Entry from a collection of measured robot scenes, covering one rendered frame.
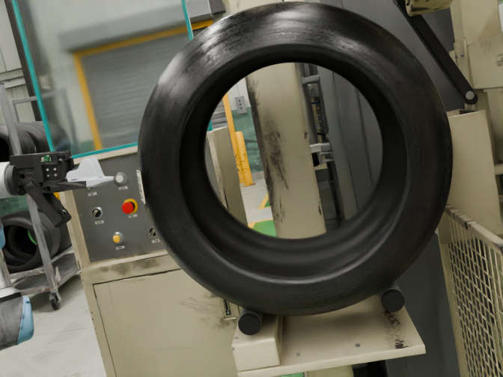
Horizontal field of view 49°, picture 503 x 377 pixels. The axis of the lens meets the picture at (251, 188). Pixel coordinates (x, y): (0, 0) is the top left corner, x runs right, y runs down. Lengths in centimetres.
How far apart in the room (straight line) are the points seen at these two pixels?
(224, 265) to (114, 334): 103
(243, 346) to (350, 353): 21
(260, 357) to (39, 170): 58
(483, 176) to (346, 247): 36
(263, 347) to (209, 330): 81
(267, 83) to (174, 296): 84
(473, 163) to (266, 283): 61
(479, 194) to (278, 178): 48
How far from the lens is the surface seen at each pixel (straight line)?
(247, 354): 113
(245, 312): 111
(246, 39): 98
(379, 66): 98
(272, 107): 138
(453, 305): 152
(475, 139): 138
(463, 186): 138
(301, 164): 139
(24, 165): 122
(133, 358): 202
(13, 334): 160
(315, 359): 114
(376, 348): 114
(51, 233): 501
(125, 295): 194
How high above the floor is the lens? 130
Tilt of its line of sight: 8 degrees down
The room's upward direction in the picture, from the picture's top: 12 degrees counter-clockwise
